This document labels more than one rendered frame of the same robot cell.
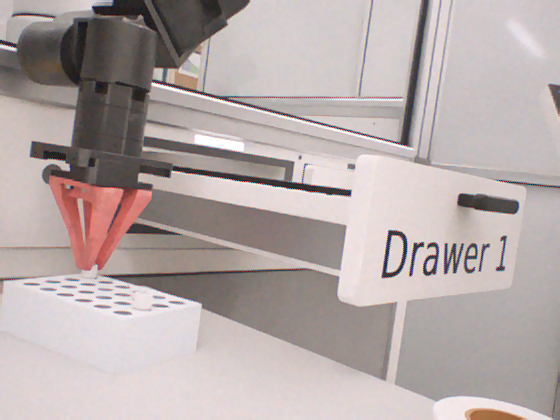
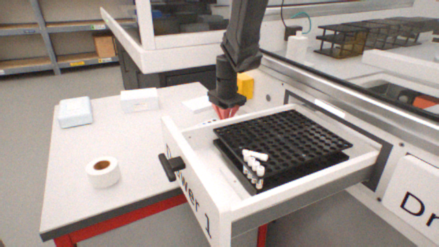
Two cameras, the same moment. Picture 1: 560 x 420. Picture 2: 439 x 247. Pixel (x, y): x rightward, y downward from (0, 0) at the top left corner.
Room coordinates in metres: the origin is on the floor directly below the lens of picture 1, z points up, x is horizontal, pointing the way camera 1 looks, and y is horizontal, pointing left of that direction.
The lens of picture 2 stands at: (0.71, -0.48, 1.19)
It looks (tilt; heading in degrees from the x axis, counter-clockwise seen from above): 30 degrees down; 111
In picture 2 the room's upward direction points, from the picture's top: straight up
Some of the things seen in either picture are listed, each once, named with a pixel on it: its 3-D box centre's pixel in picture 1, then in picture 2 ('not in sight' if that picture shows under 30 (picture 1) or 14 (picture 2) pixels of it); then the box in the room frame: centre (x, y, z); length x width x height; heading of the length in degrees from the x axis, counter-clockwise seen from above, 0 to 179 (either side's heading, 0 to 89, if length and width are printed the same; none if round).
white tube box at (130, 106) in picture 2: not in sight; (140, 99); (0.11, 0.24, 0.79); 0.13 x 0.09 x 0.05; 38
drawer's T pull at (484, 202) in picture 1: (483, 202); (173, 165); (0.51, -0.17, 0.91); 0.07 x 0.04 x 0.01; 137
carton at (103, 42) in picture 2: not in sight; (110, 44); (-2.22, 2.65, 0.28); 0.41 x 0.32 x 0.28; 51
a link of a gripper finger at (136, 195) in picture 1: (90, 214); (224, 110); (0.48, 0.16, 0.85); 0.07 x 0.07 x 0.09; 60
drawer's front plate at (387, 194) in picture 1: (449, 234); (188, 174); (0.52, -0.15, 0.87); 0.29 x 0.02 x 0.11; 137
